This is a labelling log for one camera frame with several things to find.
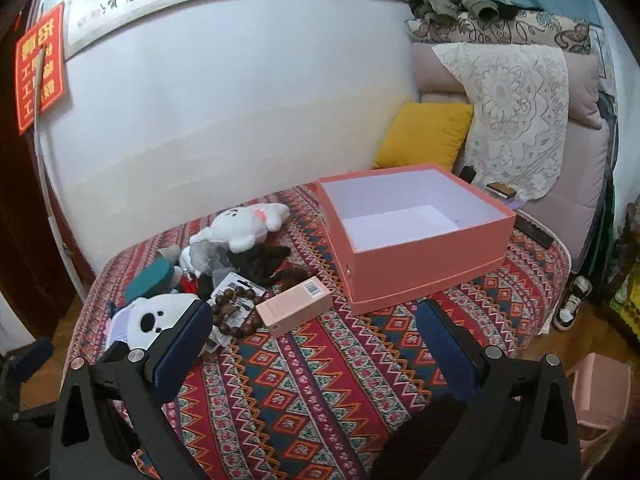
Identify teal case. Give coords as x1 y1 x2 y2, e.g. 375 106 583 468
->
124 257 183 303

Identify pink plastic stool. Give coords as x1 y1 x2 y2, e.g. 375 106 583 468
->
567 352 632 431

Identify black remote control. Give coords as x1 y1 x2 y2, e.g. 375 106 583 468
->
512 215 555 250

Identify small pink carton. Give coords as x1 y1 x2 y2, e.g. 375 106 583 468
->
255 276 334 338

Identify brown wooden bead bracelet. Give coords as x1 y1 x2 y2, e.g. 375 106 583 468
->
210 285 268 341

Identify black white sneaker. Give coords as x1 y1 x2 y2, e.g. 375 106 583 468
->
552 275 593 332

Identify grey sheer pouch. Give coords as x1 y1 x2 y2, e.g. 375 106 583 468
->
190 240 233 281

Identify yellow pillow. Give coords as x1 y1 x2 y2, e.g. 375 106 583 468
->
372 101 475 173

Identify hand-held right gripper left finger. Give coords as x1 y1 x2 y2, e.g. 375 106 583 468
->
50 300 216 480

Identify small brown case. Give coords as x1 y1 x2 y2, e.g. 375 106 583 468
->
486 181 518 203

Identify pink sofa backrest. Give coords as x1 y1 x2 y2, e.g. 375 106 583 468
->
410 42 613 271

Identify red patterned blanket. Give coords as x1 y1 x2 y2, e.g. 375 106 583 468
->
65 182 571 480

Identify red wall poster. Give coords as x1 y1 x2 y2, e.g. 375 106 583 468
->
15 1 67 136

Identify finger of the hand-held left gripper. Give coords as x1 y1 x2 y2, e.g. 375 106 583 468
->
9 337 56 391

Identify dark wooden door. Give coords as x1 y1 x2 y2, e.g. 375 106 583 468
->
0 0 81 351

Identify pink cardboard box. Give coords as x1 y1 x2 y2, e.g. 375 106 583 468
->
315 162 517 315

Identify white fluffy blanket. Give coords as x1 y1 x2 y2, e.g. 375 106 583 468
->
431 41 571 203

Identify black sock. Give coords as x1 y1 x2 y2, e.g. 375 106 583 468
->
227 245 311 286

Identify white rabbit plush toy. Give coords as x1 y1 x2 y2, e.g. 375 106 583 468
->
192 201 291 253

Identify green yellow bag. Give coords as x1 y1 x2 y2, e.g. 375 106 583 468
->
607 200 640 351

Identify green camouflage clothes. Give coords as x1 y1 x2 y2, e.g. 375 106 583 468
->
407 0 501 23

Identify black white card package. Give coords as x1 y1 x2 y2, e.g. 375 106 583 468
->
210 272 266 311

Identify floral quilt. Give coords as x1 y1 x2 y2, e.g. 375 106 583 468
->
404 10 593 53

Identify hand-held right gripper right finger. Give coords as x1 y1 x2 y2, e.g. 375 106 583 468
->
370 299 583 480

